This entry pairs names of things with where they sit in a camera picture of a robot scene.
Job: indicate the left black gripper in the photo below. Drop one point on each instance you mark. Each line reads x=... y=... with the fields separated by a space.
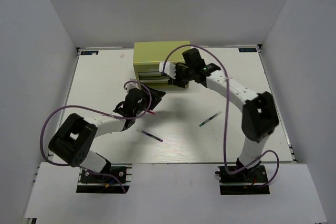
x=156 y=96

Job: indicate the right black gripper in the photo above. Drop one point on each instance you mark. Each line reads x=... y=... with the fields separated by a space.
x=177 y=81

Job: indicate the purple pen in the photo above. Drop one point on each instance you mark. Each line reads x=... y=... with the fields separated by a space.
x=149 y=135

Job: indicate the green pen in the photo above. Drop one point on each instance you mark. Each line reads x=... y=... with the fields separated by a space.
x=210 y=118

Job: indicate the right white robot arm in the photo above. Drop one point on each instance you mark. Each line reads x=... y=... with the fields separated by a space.
x=259 y=114

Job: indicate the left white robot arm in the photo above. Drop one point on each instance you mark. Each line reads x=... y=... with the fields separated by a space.
x=73 y=141

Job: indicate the green metal drawer cabinet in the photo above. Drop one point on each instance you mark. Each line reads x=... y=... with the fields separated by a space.
x=146 y=59

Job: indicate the right blue label sticker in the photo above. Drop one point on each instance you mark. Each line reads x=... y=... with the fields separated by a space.
x=247 y=50

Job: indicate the blue label sticker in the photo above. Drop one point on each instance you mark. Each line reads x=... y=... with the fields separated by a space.
x=89 y=53
x=247 y=50

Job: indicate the left blue label sticker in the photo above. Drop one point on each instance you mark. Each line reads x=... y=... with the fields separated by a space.
x=89 y=53

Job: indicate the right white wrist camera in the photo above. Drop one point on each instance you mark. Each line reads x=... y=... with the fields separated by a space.
x=168 y=69

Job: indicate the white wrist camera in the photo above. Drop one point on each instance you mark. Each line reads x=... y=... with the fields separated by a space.
x=131 y=84
x=168 y=69

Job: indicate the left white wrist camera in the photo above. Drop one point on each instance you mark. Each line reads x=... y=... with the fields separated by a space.
x=131 y=84

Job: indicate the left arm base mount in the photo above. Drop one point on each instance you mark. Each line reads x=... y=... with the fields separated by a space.
x=89 y=183

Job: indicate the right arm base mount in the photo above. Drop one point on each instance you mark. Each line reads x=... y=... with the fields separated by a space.
x=237 y=184

